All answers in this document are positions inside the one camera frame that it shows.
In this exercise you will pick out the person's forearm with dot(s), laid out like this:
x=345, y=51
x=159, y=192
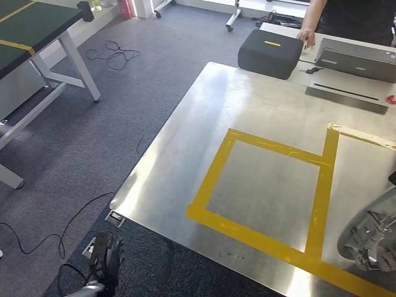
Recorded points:
x=314, y=14

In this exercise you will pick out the red fire extinguisher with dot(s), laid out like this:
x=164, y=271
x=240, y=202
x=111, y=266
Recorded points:
x=124, y=10

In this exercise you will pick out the grey metal bar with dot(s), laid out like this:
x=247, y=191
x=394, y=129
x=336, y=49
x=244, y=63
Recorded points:
x=346, y=98

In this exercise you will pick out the black key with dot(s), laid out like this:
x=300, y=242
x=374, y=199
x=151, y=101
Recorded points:
x=312, y=70

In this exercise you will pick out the person's hand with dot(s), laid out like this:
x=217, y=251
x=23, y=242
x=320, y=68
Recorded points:
x=307, y=37

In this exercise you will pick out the black table clamp block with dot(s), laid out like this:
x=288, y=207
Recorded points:
x=84, y=11

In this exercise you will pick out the green top table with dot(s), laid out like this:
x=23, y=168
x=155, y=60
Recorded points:
x=31, y=24

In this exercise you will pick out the silver wheel hubcap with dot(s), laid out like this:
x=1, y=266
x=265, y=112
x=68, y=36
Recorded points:
x=371, y=237

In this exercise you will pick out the small red object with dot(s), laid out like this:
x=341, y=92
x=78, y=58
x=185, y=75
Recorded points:
x=391, y=99

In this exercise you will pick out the white rolling stand base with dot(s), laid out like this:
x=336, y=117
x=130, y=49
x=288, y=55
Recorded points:
x=161, y=8
x=233, y=16

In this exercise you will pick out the white desk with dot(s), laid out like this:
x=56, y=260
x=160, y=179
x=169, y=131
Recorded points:
x=312, y=56

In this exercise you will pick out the black case yellow label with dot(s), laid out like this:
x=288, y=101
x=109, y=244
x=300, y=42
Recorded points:
x=269, y=57

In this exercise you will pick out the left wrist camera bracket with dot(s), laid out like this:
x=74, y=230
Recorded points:
x=100, y=246

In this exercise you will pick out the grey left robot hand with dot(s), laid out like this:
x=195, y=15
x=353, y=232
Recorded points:
x=111, y=262

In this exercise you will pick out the steel workbench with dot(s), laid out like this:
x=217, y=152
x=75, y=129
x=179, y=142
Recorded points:
x=185, y=164

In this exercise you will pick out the grey laptop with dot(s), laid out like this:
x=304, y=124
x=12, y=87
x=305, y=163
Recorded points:
x=355, y=63

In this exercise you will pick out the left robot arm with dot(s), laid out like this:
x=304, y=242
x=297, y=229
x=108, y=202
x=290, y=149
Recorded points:
x=87, y=291

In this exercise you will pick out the floor socket box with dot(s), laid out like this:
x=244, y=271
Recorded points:
x=115, y=218
x=88, y=251

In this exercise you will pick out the small white device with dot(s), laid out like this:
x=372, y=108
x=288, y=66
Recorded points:
x=305, y=48

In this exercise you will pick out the person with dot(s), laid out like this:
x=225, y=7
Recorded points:
x=355, y=18

